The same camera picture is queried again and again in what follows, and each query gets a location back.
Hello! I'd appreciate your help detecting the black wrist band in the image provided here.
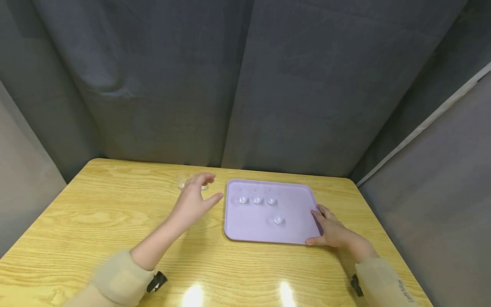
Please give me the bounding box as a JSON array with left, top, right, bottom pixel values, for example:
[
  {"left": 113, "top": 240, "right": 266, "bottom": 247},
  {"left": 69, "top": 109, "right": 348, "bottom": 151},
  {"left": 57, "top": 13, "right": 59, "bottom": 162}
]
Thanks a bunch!
[
  {"left": 146, "top": 271, "right": 168, "bottom": 293},
  {"left": 350, "top": 274, "right": 364, "bottom": 298}
]

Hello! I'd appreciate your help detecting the person's left hand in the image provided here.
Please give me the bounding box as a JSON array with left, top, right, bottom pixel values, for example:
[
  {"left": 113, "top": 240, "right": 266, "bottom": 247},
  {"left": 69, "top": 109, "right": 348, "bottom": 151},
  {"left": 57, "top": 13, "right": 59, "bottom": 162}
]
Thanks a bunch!
[{"left": 170, "top": 172, "right": 224, "bottom": 233}]

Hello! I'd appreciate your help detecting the person's right hand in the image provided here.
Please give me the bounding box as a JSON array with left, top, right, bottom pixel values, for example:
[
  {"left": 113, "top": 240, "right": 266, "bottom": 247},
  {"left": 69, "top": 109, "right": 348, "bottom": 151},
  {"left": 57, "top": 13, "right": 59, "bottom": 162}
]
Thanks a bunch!
[{"left": 306, "top": 205, "right": 364, "bottom": 257}]

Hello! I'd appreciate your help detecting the person's left forearm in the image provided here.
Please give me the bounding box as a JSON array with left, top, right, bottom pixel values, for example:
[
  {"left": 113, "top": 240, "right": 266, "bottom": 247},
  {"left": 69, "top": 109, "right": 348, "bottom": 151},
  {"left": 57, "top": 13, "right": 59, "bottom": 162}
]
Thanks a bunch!
[{"left": 61, "top": 215, "right": 191, "bottom": 307}]

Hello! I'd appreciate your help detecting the purple plastic tray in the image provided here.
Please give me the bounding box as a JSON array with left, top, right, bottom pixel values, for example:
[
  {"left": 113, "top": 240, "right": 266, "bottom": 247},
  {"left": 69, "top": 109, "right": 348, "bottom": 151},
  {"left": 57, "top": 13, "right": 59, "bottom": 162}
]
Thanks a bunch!
[{"left": 224, "top": 179, "right": 323, "bottom": 246}]

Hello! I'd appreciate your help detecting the person's right forearm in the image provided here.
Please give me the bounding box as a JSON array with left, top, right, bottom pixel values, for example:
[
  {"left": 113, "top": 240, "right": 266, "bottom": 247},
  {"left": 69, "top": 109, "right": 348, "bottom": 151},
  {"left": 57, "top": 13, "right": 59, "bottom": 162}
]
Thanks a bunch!
[{"left": 346, "top": 238, "right": 422, "bottom": 307}]

